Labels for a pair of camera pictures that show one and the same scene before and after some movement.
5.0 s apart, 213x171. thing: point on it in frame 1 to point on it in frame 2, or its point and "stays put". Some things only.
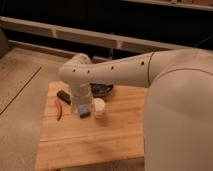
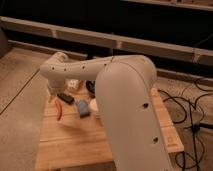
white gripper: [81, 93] to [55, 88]
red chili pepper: [60, 109] stays put
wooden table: [114, 131] stays put
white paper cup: [99, 106] stays put
